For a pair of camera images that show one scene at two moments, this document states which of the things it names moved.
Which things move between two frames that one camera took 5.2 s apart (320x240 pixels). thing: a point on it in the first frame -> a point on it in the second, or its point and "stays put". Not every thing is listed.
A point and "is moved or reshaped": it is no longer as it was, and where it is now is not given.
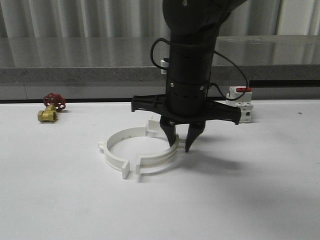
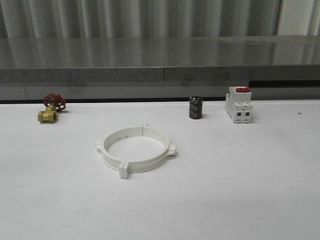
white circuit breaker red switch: (244, 103) stays put
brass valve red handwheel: (54, 103) stays put
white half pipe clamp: (150, 164) is moved or reshaped
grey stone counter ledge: (78, 59) stays put
